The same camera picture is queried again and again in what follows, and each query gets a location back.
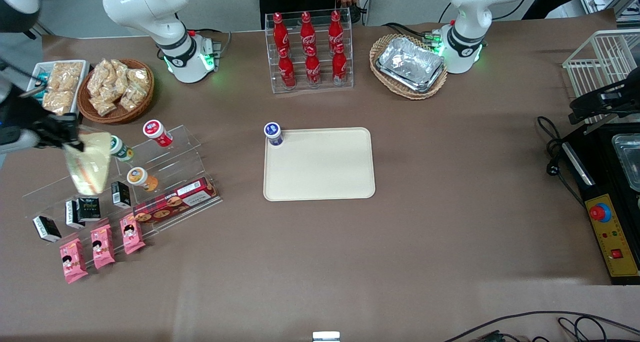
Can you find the dark brown wicker basket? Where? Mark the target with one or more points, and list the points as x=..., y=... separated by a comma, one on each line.
x=142, y=106

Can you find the beige cracker pack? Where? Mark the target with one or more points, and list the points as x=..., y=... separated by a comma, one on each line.
x=60, y=101
x=66, y=76

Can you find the red lid drink bottle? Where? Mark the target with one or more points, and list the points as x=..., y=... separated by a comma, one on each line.
x=156, y=131

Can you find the black machine yellow control panel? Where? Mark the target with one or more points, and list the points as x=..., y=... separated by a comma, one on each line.
x=602, y=182

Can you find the white rectangular dish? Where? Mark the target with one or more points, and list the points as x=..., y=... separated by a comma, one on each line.
x=82, y=96

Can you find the green lid drink bottle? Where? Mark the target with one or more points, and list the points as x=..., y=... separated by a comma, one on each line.
x=122, y=150

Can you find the cream plastic tray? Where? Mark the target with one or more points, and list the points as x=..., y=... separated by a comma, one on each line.
x=320, y=166

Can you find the light tan wicker basket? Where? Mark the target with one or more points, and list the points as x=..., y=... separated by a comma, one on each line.
x=385, y=84

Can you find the small black drink carton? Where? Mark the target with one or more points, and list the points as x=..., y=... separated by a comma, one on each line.
x=91, y=209
x=46, y=229
x=72, y=216
x=121, y=194

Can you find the brown table covering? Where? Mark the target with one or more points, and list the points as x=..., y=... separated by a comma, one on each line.
x=450, y=182

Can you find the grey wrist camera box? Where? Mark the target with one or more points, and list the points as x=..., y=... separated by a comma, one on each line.
x=17, y=142

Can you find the clear bag of snacks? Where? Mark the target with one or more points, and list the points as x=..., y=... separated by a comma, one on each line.
x=119, y=72
x=139, y=77
x=132, y=97
x=104, y=105
x=99, y=79

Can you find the aluminium foil tray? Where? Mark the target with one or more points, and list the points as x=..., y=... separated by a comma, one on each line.
x=410, y=64

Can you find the steel rectangular container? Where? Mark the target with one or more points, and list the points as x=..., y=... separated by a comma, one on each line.
x=629, y=159

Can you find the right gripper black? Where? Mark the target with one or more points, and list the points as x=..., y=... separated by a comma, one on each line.
x=31, y=121

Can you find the orange lid drink bottle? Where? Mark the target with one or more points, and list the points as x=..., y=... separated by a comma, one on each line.
x=140, y=178

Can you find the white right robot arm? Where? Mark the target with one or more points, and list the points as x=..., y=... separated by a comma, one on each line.
x=175, y=46

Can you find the purple lid drink bottle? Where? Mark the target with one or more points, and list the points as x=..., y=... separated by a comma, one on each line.
x=273, y=131

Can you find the red cookie box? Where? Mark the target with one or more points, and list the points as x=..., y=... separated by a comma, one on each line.
x=175, y=202

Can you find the clear acrylic bottle rack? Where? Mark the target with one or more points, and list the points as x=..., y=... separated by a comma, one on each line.
x=325, y=87

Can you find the triangular sandwich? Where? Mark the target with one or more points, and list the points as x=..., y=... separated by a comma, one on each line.
x=92, y=166

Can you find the teal snack packet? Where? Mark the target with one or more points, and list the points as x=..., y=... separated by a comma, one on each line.
x=42, y=85

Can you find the pink snack packet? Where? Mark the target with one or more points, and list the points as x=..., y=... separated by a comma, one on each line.
x=73, y=261
x=132, y=234
x=102, y=247

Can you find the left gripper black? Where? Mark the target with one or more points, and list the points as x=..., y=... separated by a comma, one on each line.
x=588, y=105

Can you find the clear acrylic tiered shelf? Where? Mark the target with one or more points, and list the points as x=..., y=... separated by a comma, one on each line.
x=180, y=156

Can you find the red cola bottle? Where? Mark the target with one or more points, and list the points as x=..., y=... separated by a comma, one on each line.
x=308, y=31
x=287, y=70
x=281, y=34
x=313, y=69
x=336, y=30
x=339, y=65

